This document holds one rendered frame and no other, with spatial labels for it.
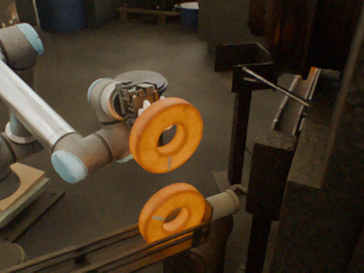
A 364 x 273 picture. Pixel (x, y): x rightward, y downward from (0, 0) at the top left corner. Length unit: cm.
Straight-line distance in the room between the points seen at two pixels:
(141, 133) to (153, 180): 137
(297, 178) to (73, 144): 54
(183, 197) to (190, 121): 17
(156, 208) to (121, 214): 109
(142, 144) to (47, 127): 39
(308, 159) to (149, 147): 31
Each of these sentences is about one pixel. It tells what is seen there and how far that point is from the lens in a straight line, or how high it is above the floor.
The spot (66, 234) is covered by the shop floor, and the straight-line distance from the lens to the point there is 182.
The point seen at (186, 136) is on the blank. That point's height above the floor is 90.
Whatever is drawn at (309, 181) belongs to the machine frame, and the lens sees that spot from 70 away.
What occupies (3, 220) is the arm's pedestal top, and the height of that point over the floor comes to 11.
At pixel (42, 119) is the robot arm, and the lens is 103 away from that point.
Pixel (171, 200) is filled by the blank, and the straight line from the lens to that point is 77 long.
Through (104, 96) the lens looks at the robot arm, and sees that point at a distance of 89.
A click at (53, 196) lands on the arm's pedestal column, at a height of 2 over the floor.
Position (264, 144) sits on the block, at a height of 80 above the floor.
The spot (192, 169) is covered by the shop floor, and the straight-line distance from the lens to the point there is 210.
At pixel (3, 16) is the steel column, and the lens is 386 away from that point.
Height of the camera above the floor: 130
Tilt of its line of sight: 33 degrees down
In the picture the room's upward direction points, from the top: straight up
